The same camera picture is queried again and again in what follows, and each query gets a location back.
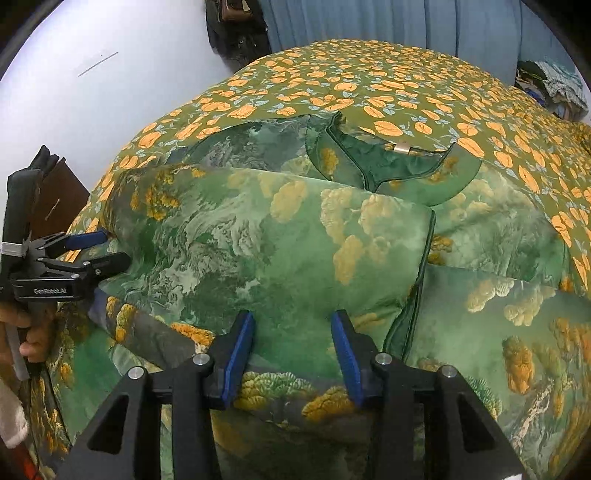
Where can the blue curtain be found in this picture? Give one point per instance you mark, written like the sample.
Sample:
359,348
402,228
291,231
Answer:
392,27

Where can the dark wooden cabinet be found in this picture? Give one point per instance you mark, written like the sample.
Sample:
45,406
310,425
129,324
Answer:
60,198

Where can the green quilt with orange flowers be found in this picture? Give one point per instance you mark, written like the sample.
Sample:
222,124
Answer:
415,83

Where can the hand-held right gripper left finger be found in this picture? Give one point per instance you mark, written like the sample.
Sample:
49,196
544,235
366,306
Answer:
238,360

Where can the black item on cabinet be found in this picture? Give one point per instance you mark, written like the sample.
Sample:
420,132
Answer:
45,157

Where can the hanging dark and brown clothes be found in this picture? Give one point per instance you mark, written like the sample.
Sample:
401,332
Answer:
238,32

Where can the green landscape print padded jacket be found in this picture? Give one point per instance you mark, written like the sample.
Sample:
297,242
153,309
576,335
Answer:
286,240

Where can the person's left hand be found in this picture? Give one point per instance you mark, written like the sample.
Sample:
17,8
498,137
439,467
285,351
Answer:
39,332

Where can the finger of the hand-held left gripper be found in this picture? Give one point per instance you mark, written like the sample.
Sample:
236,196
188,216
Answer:
111,263
85,238

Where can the pile of mixed clothes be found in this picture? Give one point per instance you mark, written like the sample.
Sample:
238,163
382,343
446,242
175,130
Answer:
551,87

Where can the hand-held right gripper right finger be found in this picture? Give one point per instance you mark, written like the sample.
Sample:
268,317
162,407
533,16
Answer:
346,360

